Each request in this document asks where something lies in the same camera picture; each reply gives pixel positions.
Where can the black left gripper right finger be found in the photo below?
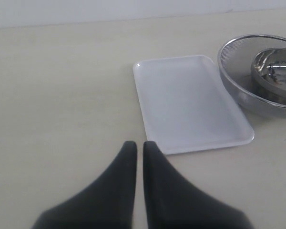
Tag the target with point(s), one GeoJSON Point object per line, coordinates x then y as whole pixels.
{"type": "Point", "coordinates": [172, 202]}

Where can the white rectangular plastic tray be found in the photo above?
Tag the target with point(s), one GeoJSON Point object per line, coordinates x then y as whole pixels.
{"type": "Point", "coordinates": [185, 106]}

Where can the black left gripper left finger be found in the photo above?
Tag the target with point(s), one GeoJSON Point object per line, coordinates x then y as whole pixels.
{"type": "Point", "coordinates": [107, 203]}

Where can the small stainless steel bowl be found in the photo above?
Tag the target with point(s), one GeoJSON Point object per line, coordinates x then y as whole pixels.
{"type": "Point", "coordinates": [268, 69]}

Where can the steel mesh strainer basket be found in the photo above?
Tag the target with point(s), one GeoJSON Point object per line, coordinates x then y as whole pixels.
{"type": "Point", "coordinates": [234, 60]}

